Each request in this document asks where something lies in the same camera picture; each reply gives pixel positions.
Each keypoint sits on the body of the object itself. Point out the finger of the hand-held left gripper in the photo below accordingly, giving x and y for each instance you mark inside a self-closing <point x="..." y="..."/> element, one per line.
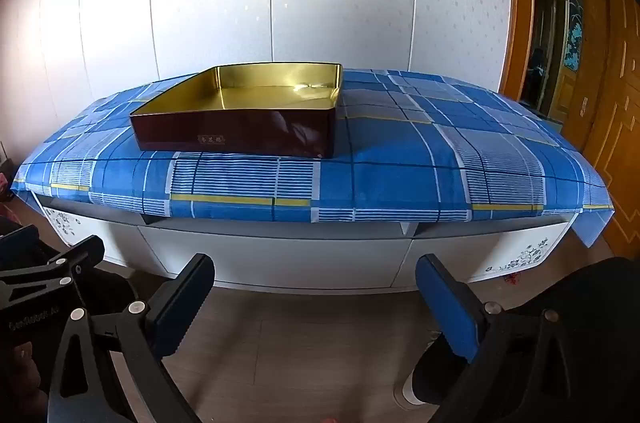
<point x="80" y="253"/>
<point x="17" y="240"/>

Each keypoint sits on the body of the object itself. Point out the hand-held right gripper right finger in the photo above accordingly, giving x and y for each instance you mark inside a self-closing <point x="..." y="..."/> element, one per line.
<point x="450" y="308"/>

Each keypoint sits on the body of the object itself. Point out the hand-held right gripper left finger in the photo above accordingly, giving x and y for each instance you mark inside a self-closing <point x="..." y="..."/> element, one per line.
<point x="185" y="298"/>

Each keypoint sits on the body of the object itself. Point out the white floral drawer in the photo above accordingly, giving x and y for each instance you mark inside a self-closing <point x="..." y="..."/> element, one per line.
<point x="85" y="228"/>
<point x="475" y="258"/>

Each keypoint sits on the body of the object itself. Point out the red paper scraps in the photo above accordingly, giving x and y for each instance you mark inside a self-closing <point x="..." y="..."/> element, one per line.
<point x="510" y="278"/>

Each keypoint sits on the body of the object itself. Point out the white shoe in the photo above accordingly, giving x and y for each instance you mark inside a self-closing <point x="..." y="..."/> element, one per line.
<point x="407" y="395"/>

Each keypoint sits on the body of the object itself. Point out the white cabinet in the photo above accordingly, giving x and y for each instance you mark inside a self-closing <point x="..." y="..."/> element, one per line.
<point x="280" y="233"/>

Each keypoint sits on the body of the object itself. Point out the blue plaid tablecloth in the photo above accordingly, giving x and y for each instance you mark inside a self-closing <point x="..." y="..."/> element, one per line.
<point x="380" y="173"/>

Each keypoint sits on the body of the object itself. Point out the dark red tin box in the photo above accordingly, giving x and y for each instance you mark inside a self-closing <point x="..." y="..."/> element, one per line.
<point x="230" y="133"/>

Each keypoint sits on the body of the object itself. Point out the brown wooden door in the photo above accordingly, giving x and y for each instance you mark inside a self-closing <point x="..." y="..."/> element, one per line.
<point x="615" y="113"/>

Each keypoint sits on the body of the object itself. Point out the carved door with blue glass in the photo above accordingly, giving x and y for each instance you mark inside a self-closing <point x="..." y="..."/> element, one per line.
<point x="570" y="28"/>

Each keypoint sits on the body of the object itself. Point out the orange wooden door frame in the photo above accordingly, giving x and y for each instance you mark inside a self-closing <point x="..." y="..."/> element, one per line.
<point x="515" y="3"/>

